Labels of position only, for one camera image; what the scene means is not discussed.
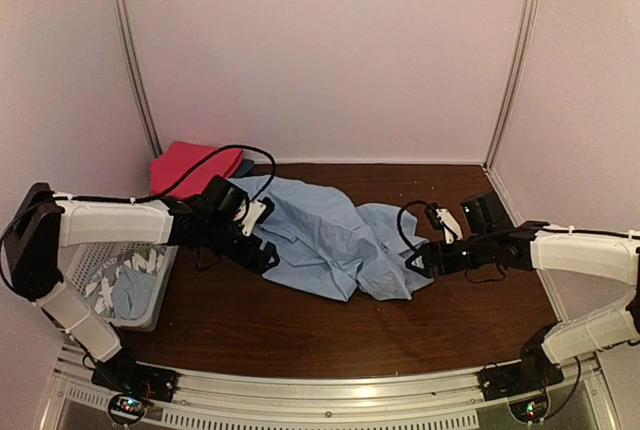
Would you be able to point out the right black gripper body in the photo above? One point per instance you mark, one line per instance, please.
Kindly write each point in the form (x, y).
(480, 253)

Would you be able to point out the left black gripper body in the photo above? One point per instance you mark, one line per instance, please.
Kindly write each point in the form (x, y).
(221, 245)

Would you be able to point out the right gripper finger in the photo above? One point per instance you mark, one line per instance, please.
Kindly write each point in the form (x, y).
(424, 272)
(420, 256)

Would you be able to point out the light blue shirt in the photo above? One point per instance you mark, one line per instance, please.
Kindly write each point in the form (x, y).
(330, 247)

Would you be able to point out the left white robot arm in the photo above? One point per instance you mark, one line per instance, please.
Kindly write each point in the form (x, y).
(222, 219)

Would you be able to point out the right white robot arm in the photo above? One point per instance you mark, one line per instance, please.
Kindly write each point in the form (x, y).
(539, 245)

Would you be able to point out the white plastic laundry basket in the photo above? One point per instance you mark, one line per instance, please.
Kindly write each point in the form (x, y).
(145, 310)

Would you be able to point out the folded dark blue cloth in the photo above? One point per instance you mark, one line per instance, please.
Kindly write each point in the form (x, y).
(245, 169)

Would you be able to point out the blue printed garment in basket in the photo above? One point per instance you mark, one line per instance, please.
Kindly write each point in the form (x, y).
(130, 285)

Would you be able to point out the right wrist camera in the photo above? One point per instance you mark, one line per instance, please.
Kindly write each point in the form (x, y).
(441, 219)

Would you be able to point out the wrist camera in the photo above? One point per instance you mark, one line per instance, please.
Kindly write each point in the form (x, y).
(441, 219)
(256, 213)

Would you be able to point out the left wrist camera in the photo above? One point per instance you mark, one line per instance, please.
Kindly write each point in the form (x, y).
(256, 213)

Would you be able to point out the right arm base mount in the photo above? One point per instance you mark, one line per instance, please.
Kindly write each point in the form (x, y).
(520, 377)

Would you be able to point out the right aluminium corner post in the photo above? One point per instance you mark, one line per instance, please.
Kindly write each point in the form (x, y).
(527, 19)

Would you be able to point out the aluminium corner post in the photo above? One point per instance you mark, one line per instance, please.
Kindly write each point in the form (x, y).
(134, 73)
(527, 19)

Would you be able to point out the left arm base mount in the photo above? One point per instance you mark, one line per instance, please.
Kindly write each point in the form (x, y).
(124, 374)

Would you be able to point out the aluminium front rail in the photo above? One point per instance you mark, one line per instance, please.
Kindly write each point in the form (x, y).
(442, 400)

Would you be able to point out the left aluminium corner post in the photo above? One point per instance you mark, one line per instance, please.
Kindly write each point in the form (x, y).
(134, 73)

